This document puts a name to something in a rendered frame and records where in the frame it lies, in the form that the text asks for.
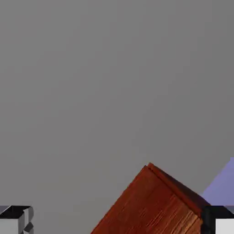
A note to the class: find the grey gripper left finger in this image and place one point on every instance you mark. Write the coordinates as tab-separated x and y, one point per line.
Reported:
12	221

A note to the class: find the reddish brown wooden cabinet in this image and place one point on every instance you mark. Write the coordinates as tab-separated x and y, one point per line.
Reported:
155	203

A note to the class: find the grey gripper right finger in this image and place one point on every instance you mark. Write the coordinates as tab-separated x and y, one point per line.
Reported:
215	221

